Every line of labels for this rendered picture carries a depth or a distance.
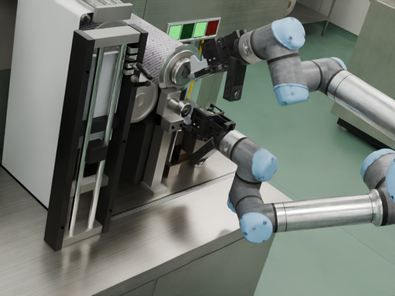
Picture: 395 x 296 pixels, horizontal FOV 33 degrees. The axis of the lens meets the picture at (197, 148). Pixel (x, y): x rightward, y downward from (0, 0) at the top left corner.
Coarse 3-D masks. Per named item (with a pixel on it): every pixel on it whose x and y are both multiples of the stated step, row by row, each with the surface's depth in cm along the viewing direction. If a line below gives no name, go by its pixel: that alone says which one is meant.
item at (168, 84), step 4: (180, 52) 175; (184, 52) 176; (188, 52) 177; (192, 52) 178; (176, 56) 174; (180, 56) 176; (184, 56) 177; (188, 56) 178; (172, 60) 174; (176, 60) 175; (168, 64) 174; (172, 64) 175; (168, 68) 174; (168, 72) 175; (164, 76) 175; (168, 76) 176; (164, 80) 176; (168, 80) 177; (168, 84) 178; (172, 84) 179
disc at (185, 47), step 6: (180, 48) 174; (186, 48) 176; (192, 48) 178; (174, 54) 174; (198, 54) 181; (168, 60) 173; (162, 66) 173; (162, 72) 174; (162, 78) 175; (162, 84) 176; (186, 84) 184; (180, 90) 183
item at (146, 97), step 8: (144, 80) 172; (144, 88) 173; (152, 88) 176; (136, 96) 172; (144, 96) 174; (152, 96) 177; (136, 104) 174; (144, 104) 176; (152, 104) 179; (136, 112) 176; (144, 112) 178; (136, 120) 177
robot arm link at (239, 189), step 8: (232, 184) 178; (240, 184) 175; (248, 184) 175; (256, 184) 175; (232, 192) 178; (240, 192) 174; (248, 192) 173; (256, 192) 174; (232, 200) 178; (232, 208) 179
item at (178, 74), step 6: (180, 60) 175; (186, 60) 176; (174, 66) 175; (180, 66) 175; (186, 66) 176; (174, 72) 175; (180, 72) 176; (186, 72) 178; (174, 78) 176; (180, 78) 177; (186, 78) 179; (180, 84) 178
